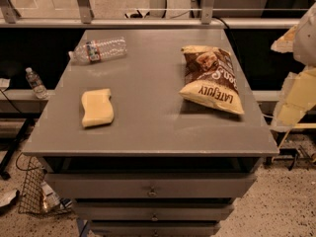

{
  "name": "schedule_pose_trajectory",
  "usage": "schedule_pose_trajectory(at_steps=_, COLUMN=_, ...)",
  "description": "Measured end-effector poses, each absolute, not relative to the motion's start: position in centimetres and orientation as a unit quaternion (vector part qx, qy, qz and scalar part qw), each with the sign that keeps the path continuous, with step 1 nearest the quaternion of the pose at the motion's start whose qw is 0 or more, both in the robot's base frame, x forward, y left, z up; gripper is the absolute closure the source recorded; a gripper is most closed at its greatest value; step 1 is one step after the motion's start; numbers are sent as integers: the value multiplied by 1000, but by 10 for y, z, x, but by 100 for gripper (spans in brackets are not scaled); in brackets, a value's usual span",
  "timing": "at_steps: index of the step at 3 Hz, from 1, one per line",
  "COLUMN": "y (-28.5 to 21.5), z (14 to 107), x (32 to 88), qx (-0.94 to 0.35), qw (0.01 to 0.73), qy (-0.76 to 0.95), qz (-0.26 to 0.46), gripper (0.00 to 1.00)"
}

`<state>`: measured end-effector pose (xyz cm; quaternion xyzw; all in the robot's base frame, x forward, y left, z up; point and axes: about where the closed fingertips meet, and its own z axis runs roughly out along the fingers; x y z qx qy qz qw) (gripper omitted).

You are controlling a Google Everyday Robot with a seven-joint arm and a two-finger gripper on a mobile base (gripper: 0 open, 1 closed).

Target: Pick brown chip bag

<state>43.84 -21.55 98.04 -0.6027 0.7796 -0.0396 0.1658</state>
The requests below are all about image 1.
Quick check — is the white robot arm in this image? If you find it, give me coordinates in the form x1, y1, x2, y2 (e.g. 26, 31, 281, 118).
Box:
271, 4, 316, 132

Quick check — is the brown and cream chip bag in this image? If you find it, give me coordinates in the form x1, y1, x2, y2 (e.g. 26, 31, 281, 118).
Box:
179, 45, 244, 115

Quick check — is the grey drawer cabinet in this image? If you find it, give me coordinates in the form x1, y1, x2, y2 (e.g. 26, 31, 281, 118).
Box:
22, 29, 280, 237

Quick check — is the yellow sponge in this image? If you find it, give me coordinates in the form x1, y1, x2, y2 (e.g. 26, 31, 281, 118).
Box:
81, 89, 115, 127

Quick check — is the clear plastic water bottle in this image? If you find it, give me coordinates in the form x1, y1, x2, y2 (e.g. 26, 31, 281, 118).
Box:
68, 37, 127, 64

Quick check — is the top drawer front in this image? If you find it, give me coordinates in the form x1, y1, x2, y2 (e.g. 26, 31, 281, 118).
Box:
45, 173, 256, 198

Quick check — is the drawer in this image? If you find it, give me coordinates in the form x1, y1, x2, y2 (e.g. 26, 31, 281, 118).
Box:
73, 202, 234, 221
91, 221, 220, 237
45, 173, 256, 198

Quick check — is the small upright water bottle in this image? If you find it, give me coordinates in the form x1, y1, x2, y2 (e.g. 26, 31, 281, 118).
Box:
26, 67, 48, 99

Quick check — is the middle drawer front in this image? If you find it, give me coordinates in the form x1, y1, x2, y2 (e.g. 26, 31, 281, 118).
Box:
73, 202, 234, 221

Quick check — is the bottom drawer front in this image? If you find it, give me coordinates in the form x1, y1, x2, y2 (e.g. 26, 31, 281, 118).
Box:
91, 221, 220, 237

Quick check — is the metal railing frame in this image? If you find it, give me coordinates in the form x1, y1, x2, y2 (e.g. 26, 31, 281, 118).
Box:
0, 0, 316, 29

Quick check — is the black cable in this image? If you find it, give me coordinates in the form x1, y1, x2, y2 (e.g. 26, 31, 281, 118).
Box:
0, 88, 24, 116

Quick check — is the wire mesh basket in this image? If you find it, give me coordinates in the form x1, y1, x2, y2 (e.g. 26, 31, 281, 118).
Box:
18, 157, 72, 218

